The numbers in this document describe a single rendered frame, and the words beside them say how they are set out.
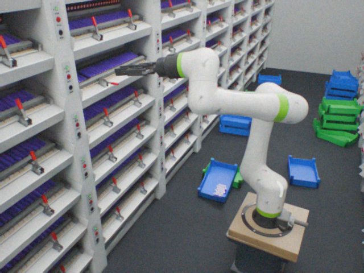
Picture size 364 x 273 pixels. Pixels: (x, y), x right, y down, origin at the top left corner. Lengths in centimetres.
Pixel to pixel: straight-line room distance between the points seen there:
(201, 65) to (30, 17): 60
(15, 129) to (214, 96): 67
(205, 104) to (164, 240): 112
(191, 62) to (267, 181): 69
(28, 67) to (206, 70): 58
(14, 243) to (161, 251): 88
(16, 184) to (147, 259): 93
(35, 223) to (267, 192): 99
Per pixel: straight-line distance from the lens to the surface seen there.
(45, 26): 123
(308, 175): 270
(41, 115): 126
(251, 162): 161
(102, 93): 147
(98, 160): 165
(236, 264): 187
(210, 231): 207
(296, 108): 134
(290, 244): 161
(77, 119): 135
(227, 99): 114
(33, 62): 118
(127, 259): 194
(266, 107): 125
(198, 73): 111
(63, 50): 127
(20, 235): 137
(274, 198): 154
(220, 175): 240
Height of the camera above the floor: 146
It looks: 29 degrees down
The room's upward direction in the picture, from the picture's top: straight up
